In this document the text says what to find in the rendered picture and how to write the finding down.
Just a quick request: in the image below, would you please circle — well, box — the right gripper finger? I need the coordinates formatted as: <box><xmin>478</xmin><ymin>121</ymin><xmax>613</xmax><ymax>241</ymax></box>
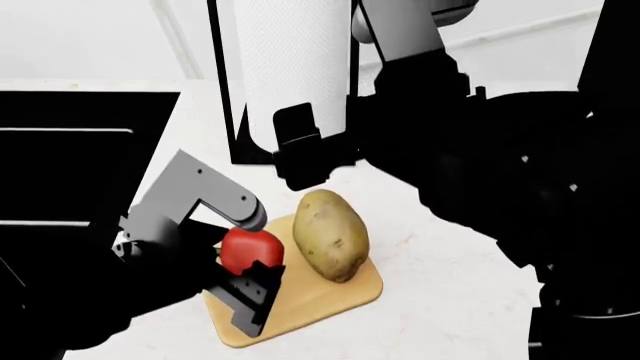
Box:
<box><xmin>271</xmin><ymin>102</ymin><xmax>322</xmax><ymax>152</ymax></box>
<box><xmin>272</xmin><ymin>138</ymin><xmax>362</xmax><ymax>192</ymax></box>

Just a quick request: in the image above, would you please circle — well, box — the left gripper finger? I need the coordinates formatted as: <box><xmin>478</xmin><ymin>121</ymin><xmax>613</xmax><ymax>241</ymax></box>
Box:
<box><xmin>187</xmin><ymin>219</ymin><xmax>232</xmax><ymax>249</ymax></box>
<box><xmin>206</xmin><ymin>259</ymin><xmax>287</xmax><ymax>338</ymax></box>

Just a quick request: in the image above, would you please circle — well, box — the gray left gripper camera bracket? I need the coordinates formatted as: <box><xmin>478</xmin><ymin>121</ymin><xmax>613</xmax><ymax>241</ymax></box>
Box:
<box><xmin>118</xmin><ymin>148</ymin><xmax>269</xmax><ymax>241</ymax></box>

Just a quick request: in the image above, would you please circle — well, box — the black paper towel holder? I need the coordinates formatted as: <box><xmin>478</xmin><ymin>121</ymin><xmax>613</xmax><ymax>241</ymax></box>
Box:
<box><xmin>206</xmin><ymin>0</ymin><xmax>362</xmax><ymax>166</ymax></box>

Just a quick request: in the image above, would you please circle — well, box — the wooden cutting board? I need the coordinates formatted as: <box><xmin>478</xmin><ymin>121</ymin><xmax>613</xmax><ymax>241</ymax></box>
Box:
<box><xmin>202</xmin><ymin>212</ymin><xmax>385</xmax><ymax>349</ymax></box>

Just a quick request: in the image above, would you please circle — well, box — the red tomato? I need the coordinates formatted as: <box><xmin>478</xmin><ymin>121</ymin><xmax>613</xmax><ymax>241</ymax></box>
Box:
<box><xmin>215</xmin><ymin>227</ymin><xmax>285</xmax><ymax>277</ymax></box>

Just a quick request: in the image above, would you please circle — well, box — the gray gripper camera bracket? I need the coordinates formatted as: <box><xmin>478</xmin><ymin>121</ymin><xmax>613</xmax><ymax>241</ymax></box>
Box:
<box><xmin>349</xmin><ymin>0</ymin><xmax>447</xmax><ymax>63</ymax></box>
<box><xmin>118</xmin><ymin>148</ymin><xmax>269</xmax><ymax>241</ymax></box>

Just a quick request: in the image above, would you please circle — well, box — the gray right gripper camera bracket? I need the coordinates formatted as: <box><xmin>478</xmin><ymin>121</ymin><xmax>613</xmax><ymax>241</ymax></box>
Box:
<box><xmin>349</xmin><ymin>0</ymin><xmax>447</xmax><ymax>63</ymax></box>

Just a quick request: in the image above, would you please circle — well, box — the brown potato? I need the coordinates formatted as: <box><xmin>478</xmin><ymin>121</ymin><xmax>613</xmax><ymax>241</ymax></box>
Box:
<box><xmin>292</xmin><ymin>188</ymin><xmax>370</xmax><ymax>285</ymax></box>

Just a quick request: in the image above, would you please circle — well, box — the white paper towel roll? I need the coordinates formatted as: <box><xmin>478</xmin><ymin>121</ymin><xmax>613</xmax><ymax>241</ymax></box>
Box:
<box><xmin>232</xmin><ymin>0</ymin><xmax>350</xmax><ymax>153</ymax></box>

